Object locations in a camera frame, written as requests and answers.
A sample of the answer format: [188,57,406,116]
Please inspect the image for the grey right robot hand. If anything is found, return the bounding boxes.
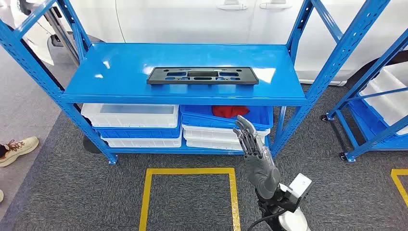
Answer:
[232,115,282,200]

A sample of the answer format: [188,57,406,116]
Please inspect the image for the black plastic plate frame part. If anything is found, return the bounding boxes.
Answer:
[146,66,259,86]

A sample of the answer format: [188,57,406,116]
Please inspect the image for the blue wheeled shelf rack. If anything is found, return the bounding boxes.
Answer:
[321,28,408,163]

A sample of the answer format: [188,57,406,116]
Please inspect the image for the blue metal shelf rack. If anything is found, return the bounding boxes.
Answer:
[0,0,391,166]

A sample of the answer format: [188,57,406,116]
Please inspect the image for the red cloth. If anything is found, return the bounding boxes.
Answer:
[211,105,250,118]

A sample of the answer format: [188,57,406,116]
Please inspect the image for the yellow floor tape square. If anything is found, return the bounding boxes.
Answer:
[139,168,241,231]
[391,169,408,208]

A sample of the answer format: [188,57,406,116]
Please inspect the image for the white car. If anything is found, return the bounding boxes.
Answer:
[9,0,408,87]

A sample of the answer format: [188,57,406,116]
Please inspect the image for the black round base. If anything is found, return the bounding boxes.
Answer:
[83,136,103,154]

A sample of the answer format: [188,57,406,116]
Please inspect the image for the black barrier belt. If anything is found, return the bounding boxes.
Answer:
[4,22,66,93]

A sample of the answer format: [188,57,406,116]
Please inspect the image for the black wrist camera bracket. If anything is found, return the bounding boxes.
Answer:
[264,188,304,214]

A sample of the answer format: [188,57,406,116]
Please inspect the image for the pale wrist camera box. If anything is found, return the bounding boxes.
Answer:
[284,173,313,205]

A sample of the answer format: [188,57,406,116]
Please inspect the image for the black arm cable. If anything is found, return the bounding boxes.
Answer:
[247,212,288,231]

